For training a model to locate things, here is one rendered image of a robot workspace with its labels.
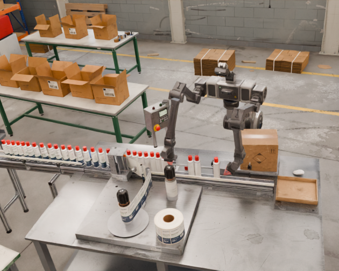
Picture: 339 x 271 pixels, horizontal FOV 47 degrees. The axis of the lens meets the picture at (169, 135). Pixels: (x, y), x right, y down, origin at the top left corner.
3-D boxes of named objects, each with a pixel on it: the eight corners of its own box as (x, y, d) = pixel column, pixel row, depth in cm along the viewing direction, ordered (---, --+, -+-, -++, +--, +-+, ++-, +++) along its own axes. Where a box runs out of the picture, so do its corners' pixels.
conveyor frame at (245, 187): (84, 173, 350) (83, 169, 348) (89, 166, 359) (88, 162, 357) (273, 193, 303) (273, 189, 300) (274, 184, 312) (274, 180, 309)
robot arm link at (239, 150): (245, 119, 267) (230, 116, 271) (242, 126, 264) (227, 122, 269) (247, 154, 301) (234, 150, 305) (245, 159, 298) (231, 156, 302)
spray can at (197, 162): (194, 178, 321) (192, 157, 310) (196, 173, 325) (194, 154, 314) (200, 178, 320) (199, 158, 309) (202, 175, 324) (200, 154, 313)
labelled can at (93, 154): (92, 168, 348) (87, 149, 337) (95, 164, 352) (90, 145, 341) (98, 168, 346) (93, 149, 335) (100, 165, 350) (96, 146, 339)
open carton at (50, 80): (36, 98, 512) (28, 71, 492) (58, 83, 545) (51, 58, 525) (59, 101, 496) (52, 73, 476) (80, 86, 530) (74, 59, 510)
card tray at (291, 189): (275, 200, 296) (275, 196, 294) (277, 179, 317) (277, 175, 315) (317, 205, 288) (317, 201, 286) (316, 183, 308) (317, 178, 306)
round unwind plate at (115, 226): (100, 234, 278) (100, 233, 277) (117, 205, 302) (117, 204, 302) (140, 241, 269) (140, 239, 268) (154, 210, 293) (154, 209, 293)
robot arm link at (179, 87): (186, 81, 283) (174, 78, 287) (180, 99, 283) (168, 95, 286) (202, 96, 325) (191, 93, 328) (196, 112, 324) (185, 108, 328)
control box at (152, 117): (146, 129, 316) (143, 108, 306) (162, 121, 324) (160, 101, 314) (153, 133, 309) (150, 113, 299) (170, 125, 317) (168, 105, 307)
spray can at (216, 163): (213, 179, 317) (212, 159, 306) (214, 176, 321) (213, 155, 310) (219, 180, 315) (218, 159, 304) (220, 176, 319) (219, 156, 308)
